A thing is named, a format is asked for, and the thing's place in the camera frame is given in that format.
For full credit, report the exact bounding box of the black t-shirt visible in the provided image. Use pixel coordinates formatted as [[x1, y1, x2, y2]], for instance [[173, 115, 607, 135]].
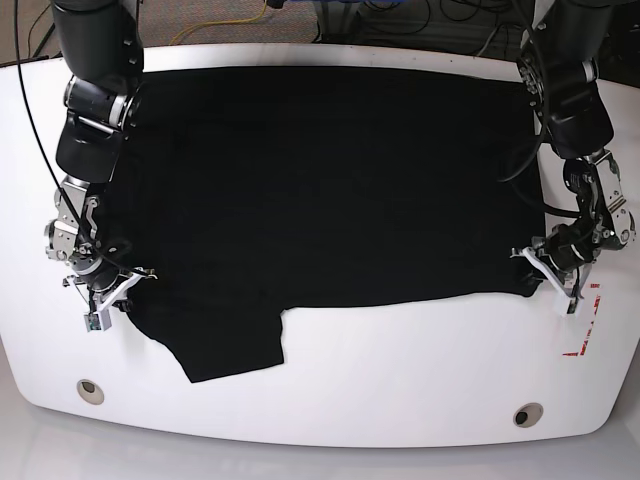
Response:
[[105, 66, 545, 382]]

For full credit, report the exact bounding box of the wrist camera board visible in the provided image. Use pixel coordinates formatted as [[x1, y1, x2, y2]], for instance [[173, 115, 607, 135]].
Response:
[[560, 296, 585, 317], [84, 312, 111, 332]]

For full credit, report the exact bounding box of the red tape rectangle marking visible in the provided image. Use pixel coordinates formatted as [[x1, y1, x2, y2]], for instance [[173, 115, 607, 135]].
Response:
[[560, 282, 604, 358]]

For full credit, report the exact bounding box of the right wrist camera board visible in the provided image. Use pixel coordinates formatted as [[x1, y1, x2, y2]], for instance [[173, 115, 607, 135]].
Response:
[[84, 312, 111, 332]]

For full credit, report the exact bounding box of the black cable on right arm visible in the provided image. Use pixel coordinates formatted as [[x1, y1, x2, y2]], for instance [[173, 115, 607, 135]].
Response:
[[12, 0, 101, 261]]

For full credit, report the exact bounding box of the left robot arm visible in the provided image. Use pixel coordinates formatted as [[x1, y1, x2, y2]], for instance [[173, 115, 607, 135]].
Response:
[[500, 1, 636, 316]]

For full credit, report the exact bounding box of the left table grommet hole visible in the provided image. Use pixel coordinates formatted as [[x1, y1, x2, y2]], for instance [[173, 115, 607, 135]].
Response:
[[76, 379, 105, 406]]

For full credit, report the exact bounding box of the yellow cable on floor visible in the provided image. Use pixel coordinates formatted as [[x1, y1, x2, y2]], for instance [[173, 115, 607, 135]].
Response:
[[169, 0, 269, 46]]

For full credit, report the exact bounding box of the table grommet hole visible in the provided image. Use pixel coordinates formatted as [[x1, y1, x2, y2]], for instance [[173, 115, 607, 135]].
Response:
[[76, 379, 105, 406], [513, 403, 544, 428]]

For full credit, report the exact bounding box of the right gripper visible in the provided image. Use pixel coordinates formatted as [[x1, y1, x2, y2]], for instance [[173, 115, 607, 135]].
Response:
[[62, 269, 158, 329]]

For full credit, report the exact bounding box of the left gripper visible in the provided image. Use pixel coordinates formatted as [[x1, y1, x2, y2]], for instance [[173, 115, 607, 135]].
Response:
[[510, 234, 597, 317]]

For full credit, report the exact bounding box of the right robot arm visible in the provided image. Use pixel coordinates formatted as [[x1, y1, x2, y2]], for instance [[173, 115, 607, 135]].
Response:
[[45, 1, 153, 331]]

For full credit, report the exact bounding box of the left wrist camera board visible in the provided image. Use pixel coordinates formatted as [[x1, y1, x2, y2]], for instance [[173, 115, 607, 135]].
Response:
[[560, 296, 585, 317]]

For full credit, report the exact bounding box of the right table grommet hole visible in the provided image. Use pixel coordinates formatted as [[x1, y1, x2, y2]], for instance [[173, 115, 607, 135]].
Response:
[[513, 403, 544, 428]]

